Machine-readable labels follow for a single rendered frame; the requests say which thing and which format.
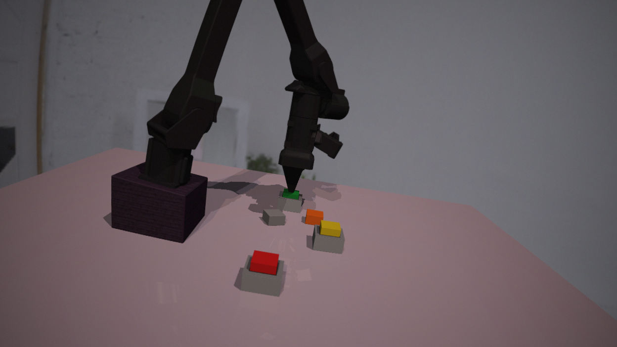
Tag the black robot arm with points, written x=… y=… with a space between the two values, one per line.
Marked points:
x=192 y=105

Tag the red button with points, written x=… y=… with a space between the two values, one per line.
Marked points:
x=262 y=274

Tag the orange block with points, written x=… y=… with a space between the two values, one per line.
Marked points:
x=313 y=217

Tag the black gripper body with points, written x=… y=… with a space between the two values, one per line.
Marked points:
x=297 y=152

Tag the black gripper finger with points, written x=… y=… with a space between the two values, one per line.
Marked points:
x=292 y=176

